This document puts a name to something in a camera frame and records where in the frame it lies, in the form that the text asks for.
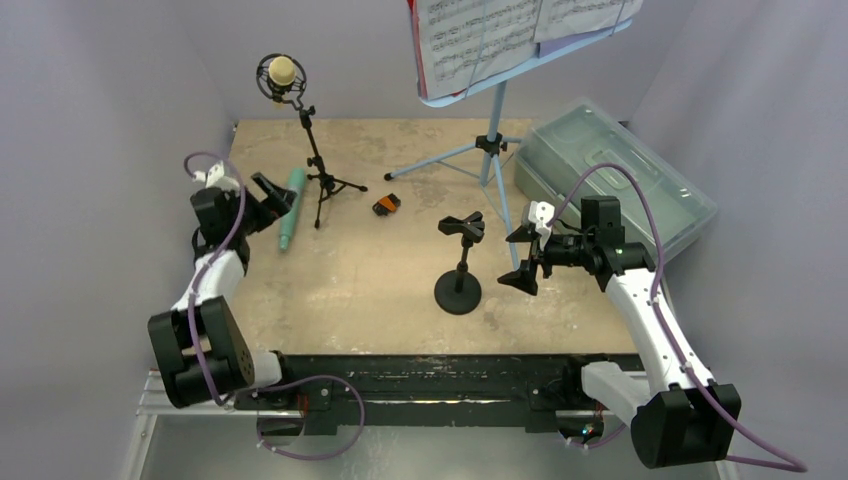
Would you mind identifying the teal toy microphone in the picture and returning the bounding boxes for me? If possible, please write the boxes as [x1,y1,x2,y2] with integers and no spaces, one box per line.
[278,168,306,252]

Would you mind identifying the black round-base mic stand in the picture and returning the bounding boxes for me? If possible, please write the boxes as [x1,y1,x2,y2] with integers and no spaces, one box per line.
[434,211,485,315]

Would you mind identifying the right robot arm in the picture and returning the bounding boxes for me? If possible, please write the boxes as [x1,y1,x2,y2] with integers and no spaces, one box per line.
[498,196,741,468]

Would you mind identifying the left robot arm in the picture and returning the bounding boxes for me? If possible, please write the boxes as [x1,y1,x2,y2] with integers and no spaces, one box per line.
[147,172,298,409]

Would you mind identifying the black tripod mic stand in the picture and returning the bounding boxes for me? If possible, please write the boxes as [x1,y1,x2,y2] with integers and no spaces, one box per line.
[294,101,368,230]

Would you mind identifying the blue music stand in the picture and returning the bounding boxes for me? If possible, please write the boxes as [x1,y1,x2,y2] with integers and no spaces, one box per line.
[384,19,632,231]

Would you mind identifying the translucent green storage box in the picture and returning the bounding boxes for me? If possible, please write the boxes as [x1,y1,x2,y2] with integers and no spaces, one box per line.
[513,98,718,260]

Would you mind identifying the orange black hex key set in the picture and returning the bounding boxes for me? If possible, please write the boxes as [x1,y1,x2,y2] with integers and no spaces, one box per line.
[372,193,402,217]

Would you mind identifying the beige condenser microphone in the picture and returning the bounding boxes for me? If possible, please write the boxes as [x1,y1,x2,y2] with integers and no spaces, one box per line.
[255,53,307,111]

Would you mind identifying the sheet music pages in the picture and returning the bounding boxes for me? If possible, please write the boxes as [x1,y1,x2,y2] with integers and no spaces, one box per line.
[408,1,643,105]

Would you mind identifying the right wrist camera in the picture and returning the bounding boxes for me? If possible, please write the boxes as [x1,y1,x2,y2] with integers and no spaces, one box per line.
[521,201,555,247]

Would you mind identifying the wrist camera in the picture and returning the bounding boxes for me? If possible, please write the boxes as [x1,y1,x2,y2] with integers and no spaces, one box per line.
[521,201,555,247]
[191,164,241,191]

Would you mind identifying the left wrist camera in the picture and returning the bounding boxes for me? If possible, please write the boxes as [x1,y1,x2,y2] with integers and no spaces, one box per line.
[191,164,241,191]

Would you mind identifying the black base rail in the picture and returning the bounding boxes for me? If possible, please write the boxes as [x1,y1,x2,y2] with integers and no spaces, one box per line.
[165,354,631,437]

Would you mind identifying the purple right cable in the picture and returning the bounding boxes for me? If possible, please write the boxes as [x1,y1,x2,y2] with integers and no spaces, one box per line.
[548,162,810,474]

